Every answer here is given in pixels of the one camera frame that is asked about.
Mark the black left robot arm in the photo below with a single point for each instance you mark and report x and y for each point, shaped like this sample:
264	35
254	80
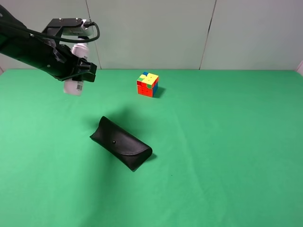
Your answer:
47	50

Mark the black glasses case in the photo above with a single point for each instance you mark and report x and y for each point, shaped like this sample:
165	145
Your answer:
127	148

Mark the green table cloth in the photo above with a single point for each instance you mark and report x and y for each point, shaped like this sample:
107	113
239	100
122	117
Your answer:
227	150

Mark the colourful puzzle cube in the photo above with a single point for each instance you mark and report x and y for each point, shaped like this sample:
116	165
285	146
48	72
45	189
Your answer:
147	84

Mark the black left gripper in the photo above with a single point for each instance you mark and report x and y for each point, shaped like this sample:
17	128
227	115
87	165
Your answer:
68	65

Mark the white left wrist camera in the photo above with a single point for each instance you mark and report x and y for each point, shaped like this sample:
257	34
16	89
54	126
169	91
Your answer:
77	27

